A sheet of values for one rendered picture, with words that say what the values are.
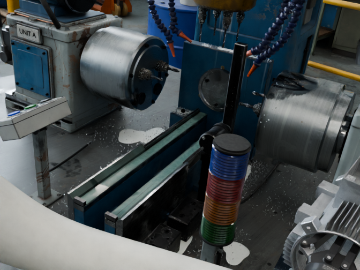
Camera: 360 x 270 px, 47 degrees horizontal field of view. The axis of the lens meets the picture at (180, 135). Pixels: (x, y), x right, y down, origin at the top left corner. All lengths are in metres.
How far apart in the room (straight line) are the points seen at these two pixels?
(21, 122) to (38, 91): 0.52
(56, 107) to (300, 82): 0.63
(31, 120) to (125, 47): 0.41
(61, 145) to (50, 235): 1.02
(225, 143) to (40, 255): 0.33
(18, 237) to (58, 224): 0.04
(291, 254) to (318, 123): 0.39
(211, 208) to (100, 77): 0.75
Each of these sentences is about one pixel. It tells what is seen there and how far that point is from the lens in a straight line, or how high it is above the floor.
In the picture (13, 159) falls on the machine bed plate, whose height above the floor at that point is 0.80.
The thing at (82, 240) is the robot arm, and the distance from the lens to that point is 0.43.
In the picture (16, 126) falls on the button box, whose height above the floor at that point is 1.06.
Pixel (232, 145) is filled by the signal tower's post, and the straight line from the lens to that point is 0.63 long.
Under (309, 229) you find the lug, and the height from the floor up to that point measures 1.07.
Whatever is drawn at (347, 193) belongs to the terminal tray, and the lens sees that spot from 0.78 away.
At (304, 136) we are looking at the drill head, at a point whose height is 1.06.
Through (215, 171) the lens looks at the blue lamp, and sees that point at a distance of 0.65.
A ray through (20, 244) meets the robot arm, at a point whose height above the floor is 1.24.
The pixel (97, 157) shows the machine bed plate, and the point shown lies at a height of 0.80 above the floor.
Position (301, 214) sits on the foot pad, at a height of 1.07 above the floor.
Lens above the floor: 1.53
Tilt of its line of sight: 29 degrees down
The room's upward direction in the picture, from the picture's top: 6 degrees clockwise
